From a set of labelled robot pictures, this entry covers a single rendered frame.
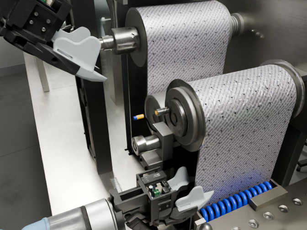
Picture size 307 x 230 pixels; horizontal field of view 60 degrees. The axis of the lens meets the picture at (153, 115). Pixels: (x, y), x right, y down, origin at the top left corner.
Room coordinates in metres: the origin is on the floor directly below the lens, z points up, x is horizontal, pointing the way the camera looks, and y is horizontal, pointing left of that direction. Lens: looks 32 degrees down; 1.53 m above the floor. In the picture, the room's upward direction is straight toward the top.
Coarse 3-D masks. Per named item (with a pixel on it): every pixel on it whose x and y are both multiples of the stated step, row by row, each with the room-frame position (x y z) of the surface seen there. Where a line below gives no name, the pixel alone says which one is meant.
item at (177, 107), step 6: (168, 102) 0.46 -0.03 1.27; (174, 102) 0.44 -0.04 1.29; (180, 102) 0.43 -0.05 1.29; (174, 108) 0.43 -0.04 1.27; (180, 108) 0.42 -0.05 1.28; (168, 114) 0.45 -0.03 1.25; (174, 114) 0.43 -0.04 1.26; (180, 114) 0.41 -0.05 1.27; (186, 114) 0.41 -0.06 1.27; (168, 120) 0.45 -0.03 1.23; (174, 120) 0.43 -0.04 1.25; (180, 120) 0.41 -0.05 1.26; (186, 120) 0.41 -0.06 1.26; (174, 126) 0.43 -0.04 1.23; (180, 126) 0.41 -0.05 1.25; (186, 126) 0.40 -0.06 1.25; (174, 132) 0.43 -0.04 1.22; (180, 132) 0.41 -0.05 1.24; (186, 132) 0.41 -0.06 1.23
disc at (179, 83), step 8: (176, 80) 0.47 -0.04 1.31; (184, 80) 0.45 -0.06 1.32; (168, 88) 0.50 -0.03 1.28; (184, 88) 0.44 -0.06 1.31; (192, 88) 0.43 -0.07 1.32; (192, 96) 0.42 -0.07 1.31; (200, 104) 0.40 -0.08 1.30; (200, 112) 0.39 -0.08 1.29; (200, 120) 0.39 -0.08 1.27; (200, 128) 0.39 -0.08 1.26; (200, 136) 0.39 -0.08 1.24; (192, 144) 0.40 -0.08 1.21; (200, 144) 0.38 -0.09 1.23
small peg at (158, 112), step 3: (162, 108) 0.45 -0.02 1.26; (165, 108) 0.45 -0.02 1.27; (168, 108) 0.45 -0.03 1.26; (156, 111) 0.44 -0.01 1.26; (159, 111) 0.44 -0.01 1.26; (162, 111) 0.44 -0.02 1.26; (165, 111) 0.44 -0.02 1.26; (168, 111) 0.44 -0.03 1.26; (156, 114) 0.44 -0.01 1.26; (159, 114) 0.44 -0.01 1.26; (162, 114) 0.44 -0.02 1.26; (165, 114) 0.44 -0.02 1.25
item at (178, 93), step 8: (176, 88) 0.46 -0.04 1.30; (168, 96) 0.48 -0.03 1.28; (176, 96) 0.45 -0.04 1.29; (184, 96) 0.42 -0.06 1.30; (184, 104) 0.42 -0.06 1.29; (192, 104) 0.41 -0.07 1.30; (192, 112) 0.40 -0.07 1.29; (192, 120) 0.39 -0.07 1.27; (192, 128) 0.39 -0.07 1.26; (176, 136) 0.44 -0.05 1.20; (184, 136) 0.41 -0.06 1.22; (192, 136) 0.39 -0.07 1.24; (184, 144) 0.41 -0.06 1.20
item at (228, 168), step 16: (272, 128) 0.47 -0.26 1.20; (224, 144) 0.41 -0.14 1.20; (240, 144) 0.43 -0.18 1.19; (256, 144) 0.45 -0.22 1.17; (272, 144) 0.48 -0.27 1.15; (208, 160) 0.40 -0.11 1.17; (224, 160) 0.42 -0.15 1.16; (240, 160) 0.44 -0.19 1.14; (256, 160) 0.46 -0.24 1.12; (272, 160) 0.48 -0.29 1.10; (208, 176) 0.40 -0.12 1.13; (224, 176) 0.42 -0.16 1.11; (240, 176) 0.44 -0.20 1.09; (256, 176) 0.47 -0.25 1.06; (224, 192) 0.43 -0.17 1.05
